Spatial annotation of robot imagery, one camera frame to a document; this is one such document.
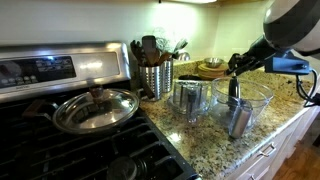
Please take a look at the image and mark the light wooden spoon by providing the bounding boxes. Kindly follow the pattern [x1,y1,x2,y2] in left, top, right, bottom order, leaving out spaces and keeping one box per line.
[156,51,173,66]

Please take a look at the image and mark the clear food processor bowl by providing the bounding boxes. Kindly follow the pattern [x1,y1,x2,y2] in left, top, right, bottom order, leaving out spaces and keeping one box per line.
[209,77,275,139]

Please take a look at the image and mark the base cabinet with drawers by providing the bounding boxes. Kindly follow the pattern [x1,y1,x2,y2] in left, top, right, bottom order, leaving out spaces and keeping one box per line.
[226,106,320,180]

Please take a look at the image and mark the stainless steel gas stove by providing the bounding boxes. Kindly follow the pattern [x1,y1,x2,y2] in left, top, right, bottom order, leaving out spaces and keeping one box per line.
[0,41,201,180]

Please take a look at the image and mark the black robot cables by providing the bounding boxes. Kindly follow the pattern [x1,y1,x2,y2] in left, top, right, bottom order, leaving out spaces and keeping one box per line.
[295,68,320,108]

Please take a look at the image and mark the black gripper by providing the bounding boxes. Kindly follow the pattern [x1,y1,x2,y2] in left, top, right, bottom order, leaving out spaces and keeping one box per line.
[226,34,278,76]

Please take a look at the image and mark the narrow perforated steel utensil holder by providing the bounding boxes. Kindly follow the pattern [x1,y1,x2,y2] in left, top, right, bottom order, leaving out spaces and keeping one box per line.
[161,59,175,94]

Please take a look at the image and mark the wide perforated steel utensil holder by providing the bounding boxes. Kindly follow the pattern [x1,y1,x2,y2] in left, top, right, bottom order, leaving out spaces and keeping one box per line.
[138,64,164,101]

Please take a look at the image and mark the small steel bowl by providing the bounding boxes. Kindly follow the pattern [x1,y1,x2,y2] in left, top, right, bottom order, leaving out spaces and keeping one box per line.
[203,57,225,69]

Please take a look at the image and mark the wire whisk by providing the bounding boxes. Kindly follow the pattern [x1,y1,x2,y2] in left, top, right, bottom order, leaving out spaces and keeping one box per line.
[153,28,174,53]

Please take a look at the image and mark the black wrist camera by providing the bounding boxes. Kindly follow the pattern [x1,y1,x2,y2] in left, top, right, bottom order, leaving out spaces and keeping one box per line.
[264,49,313,76]

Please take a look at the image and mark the under-cabinet light strip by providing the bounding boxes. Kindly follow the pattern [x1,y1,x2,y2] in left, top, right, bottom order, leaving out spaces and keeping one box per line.
[166,0,218,5]

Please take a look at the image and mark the dark wooden spatula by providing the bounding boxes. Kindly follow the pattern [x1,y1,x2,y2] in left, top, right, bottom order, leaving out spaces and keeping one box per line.
[141,34,161,66]

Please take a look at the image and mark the small black skillet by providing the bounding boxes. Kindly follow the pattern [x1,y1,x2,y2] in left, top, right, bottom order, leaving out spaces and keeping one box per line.
[178,73,203,82]

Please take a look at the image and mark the steel ladle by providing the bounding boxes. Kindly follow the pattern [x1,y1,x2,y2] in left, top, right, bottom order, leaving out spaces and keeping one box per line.
[176,51,191,62]

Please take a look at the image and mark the steel blade with dark hub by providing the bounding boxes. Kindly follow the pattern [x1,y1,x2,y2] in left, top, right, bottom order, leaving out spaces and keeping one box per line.
[228,75,242,108]

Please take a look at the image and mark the black slotted utensil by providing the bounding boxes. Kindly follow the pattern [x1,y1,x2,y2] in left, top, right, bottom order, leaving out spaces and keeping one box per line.
[171,38,189,59]

